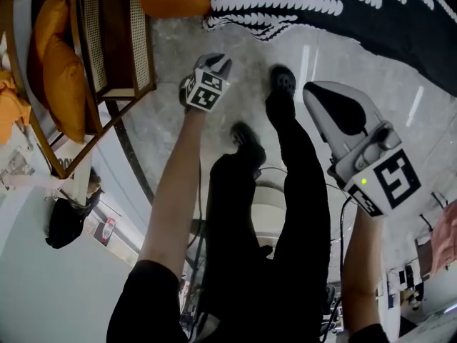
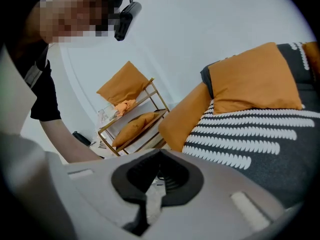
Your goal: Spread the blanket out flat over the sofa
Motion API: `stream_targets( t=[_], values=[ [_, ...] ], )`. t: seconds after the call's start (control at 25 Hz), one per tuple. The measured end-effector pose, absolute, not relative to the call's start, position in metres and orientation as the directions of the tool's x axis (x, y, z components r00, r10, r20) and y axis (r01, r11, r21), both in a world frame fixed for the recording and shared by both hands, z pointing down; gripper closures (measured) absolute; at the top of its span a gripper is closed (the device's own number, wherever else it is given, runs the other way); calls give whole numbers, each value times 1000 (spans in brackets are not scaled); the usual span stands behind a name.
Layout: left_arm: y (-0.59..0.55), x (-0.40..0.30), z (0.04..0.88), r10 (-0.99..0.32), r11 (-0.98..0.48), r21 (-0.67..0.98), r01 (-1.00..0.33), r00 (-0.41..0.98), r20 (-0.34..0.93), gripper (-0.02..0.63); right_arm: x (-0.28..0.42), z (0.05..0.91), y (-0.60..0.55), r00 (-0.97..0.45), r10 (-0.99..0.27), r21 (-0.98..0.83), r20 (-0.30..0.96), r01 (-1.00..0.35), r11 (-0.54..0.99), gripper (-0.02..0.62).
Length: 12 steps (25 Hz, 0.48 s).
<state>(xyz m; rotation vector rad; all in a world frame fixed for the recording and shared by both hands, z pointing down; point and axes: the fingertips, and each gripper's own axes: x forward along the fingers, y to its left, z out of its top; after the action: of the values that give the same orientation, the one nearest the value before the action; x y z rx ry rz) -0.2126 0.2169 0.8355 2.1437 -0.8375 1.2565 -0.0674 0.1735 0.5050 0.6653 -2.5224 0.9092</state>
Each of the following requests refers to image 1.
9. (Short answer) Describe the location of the person's right forearm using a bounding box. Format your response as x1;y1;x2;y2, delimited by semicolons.
341;205;386;334

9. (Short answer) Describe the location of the black white striped blanket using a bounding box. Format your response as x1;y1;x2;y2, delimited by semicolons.
202;0;457;98

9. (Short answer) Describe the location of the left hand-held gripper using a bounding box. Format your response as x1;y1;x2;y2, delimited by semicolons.
179;53;233;114

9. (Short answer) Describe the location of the beige printed tote bag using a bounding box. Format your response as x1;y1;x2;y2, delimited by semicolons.
53;144;96;192

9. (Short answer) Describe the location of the person's left black shoe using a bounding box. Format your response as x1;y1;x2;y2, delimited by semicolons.
229;121;258;146

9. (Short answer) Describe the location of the pink cloth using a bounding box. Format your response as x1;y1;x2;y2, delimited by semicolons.
429;198;457;279

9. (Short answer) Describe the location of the orange pillow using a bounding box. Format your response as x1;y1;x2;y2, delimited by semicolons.
41;34;88;144
27;0;71;99

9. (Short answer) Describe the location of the person's black shoe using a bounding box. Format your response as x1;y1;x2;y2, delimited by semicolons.
267;64;298;98
229;121;258;146

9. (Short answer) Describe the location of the orange cloth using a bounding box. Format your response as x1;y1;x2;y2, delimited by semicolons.
0;68;33;146

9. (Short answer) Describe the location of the person's left forearm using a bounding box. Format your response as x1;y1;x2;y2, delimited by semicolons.
138;108;209;282

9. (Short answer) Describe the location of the black backpack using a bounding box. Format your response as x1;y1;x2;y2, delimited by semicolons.
44;166;107;250

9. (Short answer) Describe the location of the person's black clothed body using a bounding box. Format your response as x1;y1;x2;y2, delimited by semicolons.
106;65;391;343

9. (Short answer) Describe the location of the wooden armchair frame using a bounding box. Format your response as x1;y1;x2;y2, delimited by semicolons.
0;0;159;180

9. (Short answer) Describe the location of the person's right black shoe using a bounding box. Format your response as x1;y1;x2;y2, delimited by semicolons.
267;64;298;98

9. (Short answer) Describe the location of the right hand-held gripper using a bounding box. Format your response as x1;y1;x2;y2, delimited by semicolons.
303;81;423;218

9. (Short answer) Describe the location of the round beige side table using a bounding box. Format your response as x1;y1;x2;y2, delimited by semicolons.
249;180;289;250

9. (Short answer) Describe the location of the clear bottle red cap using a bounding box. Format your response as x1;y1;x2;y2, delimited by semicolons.
101;217;118;247

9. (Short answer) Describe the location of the white floral cloth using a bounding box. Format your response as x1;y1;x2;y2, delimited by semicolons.
0;144;54;192

